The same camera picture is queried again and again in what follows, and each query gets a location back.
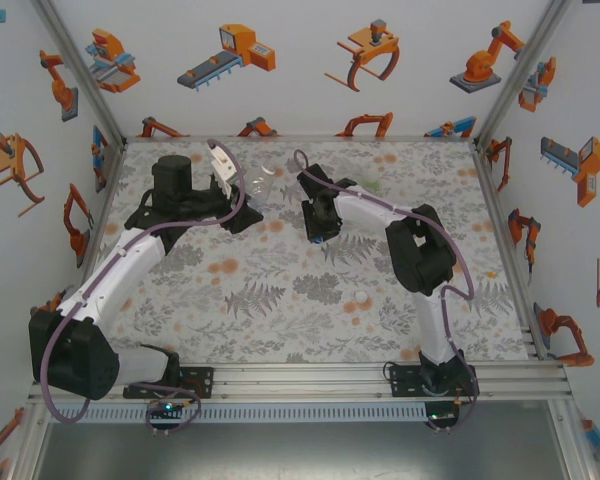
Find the green label plastic bottle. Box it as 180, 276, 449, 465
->
354, 175, 385, 195

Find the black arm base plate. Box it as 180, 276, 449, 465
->
123, 367, 215, 400
389, 363, 481, 399

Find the thin aluminium frame rail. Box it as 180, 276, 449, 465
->
123, 133, 477, 145

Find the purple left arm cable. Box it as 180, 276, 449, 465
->
39, 139, 246, 437

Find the aluminium frame leg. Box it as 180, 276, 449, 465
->
7, 399, 51, 480
549, 399, 600, 480

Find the aluminium frame post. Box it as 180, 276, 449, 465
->
473, 0, 579, 147
29, 0, 129, 146

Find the grey metal panel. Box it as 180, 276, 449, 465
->
34, 422, 566, 480

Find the aluminium table side rail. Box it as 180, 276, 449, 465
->
77, 139, 129, 274
472, 142, 549, 361

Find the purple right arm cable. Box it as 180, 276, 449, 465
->
292, 148, 481, 435

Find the wide aluminium frame rail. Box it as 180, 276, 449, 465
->
27, 362, 574, 404

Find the clear plastic bottle blue label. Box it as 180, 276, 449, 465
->
237, 163, 279, 206

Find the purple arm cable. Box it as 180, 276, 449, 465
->
292, 148, 481, 435
39, 139, 246, 437

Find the slotted grey cable duct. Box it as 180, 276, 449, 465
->
47, 403, 429, 424

